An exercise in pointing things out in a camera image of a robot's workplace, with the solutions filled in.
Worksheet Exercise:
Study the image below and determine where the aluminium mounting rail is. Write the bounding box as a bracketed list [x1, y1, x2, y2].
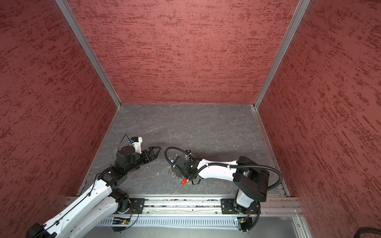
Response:
[61, 195, 303, 217]

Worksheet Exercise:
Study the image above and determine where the left circuit board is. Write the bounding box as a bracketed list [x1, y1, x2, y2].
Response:
[112, 217, 131, 226]

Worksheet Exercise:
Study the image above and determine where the black cable bottom right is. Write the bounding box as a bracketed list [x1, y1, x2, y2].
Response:
[353, 226, 381, 238]

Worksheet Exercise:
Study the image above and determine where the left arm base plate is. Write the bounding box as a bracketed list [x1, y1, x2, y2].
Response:
[116, 198, 146, 214]

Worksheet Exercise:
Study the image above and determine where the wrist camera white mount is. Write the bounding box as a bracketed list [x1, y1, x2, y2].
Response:
[130, 136, 142, 154]
[185, 150, 194, 161]

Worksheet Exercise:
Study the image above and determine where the left aluminium corner post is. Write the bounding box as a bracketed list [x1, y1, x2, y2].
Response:
[55, 0, 122, 109]

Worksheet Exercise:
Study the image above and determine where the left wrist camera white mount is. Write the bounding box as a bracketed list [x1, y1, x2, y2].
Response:
[130, 136, 142, 154]

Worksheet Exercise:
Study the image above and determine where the white slotted cable duct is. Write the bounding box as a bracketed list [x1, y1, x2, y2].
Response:
[97, 216, 237, 230]

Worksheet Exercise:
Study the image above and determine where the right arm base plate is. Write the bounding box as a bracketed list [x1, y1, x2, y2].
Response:
[220, 198, 259, 215]

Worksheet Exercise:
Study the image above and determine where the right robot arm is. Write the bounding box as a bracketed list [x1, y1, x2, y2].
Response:
[169, 156, 269, 214]

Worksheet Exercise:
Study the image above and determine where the right circuit board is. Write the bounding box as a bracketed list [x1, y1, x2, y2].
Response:
[235, 217, 253, 232]

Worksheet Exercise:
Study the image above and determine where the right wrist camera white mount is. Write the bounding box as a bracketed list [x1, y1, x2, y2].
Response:
[185, 150, 194, 161]

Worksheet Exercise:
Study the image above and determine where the aluminium corner post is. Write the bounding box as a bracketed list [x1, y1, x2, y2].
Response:
[254, 0, 311, 110]
[55, 0, 122, 109]

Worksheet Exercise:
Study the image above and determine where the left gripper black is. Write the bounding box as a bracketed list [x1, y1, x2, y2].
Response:
[125, 147, 162, 174]

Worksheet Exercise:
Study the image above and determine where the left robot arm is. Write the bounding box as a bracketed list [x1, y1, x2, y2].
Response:
[26, 146, 161, 238]

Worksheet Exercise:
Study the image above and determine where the circuit board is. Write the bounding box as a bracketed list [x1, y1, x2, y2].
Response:
[112, 217, 131, 226]
[235, 217, 253, 232]

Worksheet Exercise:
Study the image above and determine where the black corrugated cable conduit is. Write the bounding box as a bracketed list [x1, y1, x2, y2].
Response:
[164, 146, 283, 191]

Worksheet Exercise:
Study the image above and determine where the right aluminium corner post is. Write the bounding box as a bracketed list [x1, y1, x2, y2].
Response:
[254, 0, 311, 110]

